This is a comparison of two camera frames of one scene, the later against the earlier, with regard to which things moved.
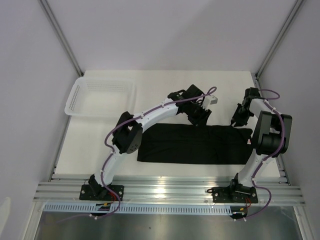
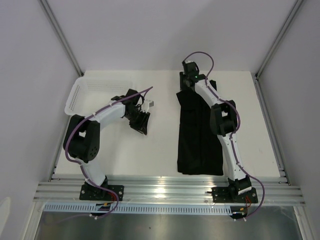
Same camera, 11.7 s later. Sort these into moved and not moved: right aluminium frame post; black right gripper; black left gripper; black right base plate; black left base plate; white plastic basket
Moved: black right gripper; black left gripper
Not moved: white plastic basket; black left base plate; right aluminium frame post; black right base plate
